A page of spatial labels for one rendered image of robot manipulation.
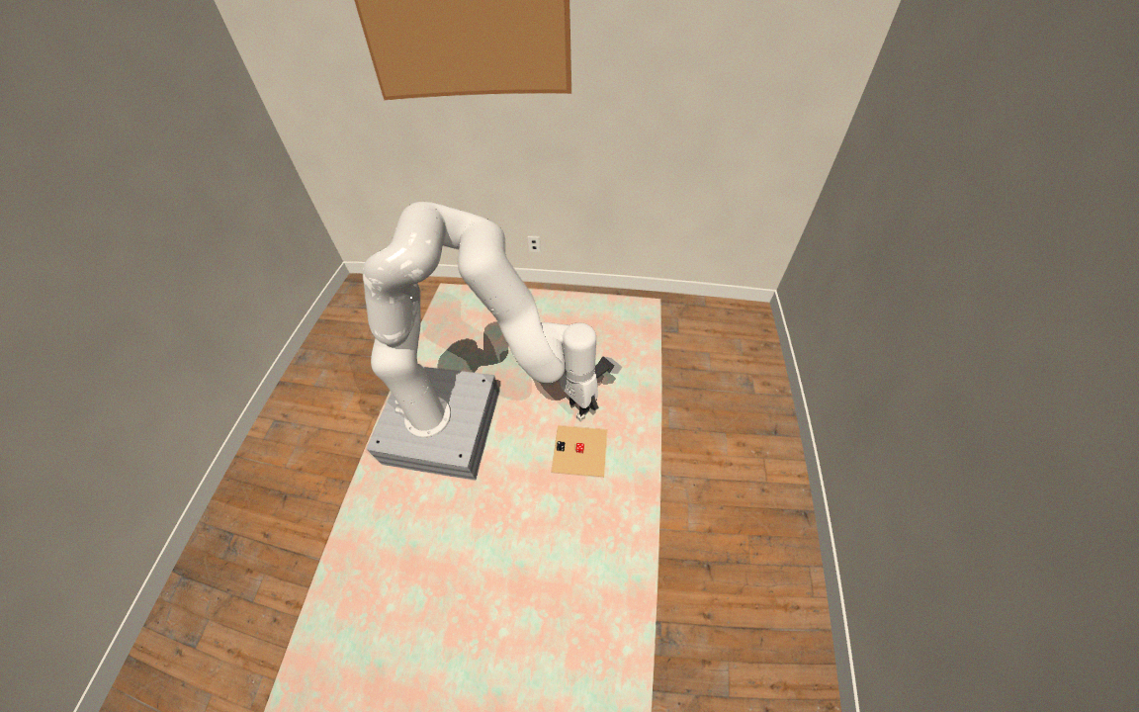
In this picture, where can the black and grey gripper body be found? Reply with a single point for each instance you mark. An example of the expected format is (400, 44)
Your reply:
(580, 392)

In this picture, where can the tan flat mat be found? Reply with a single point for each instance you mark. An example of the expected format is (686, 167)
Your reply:
(589, 463)

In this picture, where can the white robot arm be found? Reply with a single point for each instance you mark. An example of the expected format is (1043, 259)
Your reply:
(422, 230)

